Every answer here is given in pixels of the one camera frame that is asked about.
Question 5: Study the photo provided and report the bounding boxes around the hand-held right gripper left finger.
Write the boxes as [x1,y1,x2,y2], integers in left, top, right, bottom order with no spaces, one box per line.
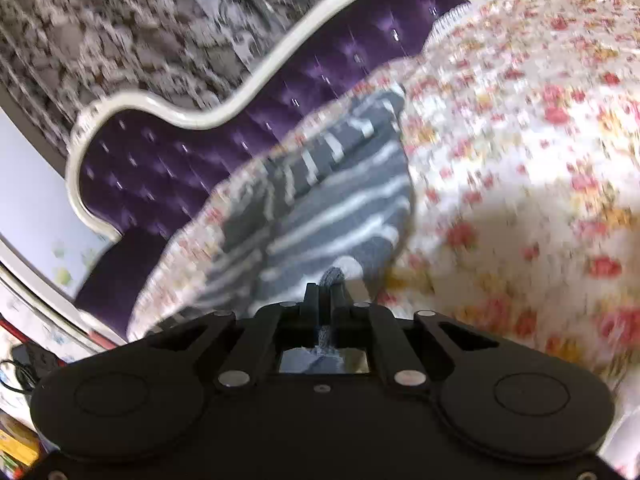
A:
[147,283,321,391]

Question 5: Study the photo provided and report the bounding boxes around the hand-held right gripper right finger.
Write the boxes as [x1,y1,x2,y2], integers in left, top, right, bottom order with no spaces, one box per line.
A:
[330,283,502,389]

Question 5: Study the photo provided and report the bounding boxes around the grey white striped cardigan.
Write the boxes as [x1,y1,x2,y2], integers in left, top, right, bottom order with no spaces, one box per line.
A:
[165,85,418,361]

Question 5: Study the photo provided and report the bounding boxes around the purple tufted sofa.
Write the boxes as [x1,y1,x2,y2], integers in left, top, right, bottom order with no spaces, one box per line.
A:
[65,0,487,341]

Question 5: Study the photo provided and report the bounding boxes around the floral blanket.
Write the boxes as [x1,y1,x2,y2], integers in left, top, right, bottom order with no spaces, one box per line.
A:
[127,0,640,480]

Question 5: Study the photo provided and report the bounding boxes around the black power strip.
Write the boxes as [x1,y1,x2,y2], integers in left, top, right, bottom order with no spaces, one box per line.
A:
[11,344,58,383]

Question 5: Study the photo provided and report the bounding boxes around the colourful books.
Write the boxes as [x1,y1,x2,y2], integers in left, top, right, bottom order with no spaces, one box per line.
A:
[0,409,42,478]

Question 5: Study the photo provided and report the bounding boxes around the black cable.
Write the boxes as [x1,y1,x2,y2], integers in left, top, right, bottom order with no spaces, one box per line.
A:
[0,359,38,397]

